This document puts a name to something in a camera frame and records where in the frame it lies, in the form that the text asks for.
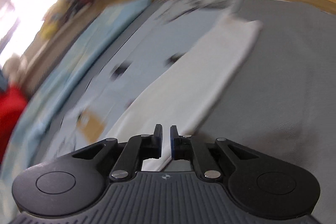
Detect white plush toy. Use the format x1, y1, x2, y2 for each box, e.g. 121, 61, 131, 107
2, 54, 28, 86

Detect white small garment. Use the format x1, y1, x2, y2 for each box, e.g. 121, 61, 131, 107
107, 12, 263, 171

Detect deer print bed sheet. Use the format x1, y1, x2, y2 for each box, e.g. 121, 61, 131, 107
34, 0, 236, 163

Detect grey mattress cover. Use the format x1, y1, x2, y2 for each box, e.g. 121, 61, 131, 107
0, 0, 336, 224

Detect yellow plush toy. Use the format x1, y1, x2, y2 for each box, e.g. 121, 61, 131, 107
40, 0, 68, 40

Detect red folded blanket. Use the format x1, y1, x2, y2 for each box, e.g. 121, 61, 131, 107
0, 85, 28, 161

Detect light blue folded sheet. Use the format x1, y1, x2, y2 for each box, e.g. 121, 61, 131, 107
1, 0, 152, 166

